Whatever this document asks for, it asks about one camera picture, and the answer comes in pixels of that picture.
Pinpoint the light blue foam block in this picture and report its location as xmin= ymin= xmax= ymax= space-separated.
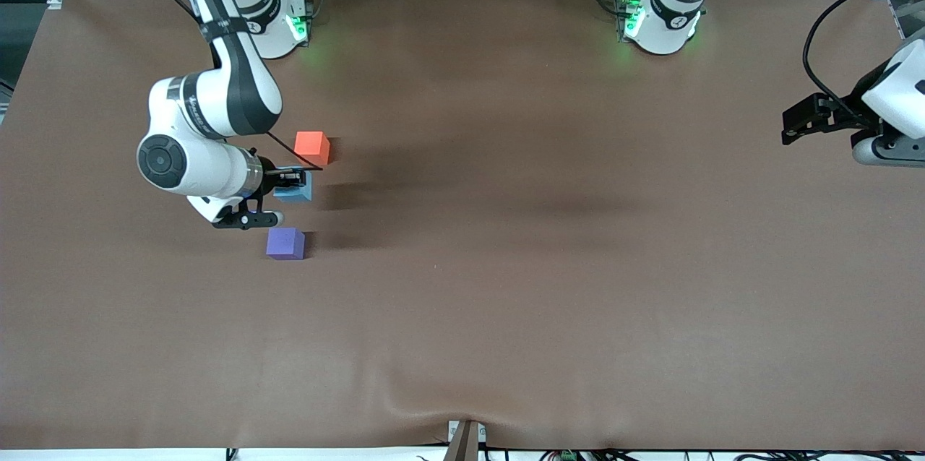
xmin=273 ymin=172 xmax=314 ymax=203

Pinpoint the orange foam block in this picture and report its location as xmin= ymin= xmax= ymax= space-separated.
xmin=293 ymin=131 xmax=331 ymax=166

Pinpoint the purple foam block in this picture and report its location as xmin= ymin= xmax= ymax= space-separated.
xmin=265 ymin=227 xmax=306 ymax=261

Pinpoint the brown table mat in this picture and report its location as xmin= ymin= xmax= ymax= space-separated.
xmin=0 ymin=0 xmax=925 ymax=451

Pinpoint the brown bar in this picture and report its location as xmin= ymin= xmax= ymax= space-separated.
xmin=444 ymin=419 xmax=480 ymax=461

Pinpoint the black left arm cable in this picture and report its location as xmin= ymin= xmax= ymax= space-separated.
xmin=804 ymin=0 xmax=925 ymax=124

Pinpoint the white metal bracket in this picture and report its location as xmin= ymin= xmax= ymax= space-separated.
xmin=448 ymin=421 xmax=487 ymax=444

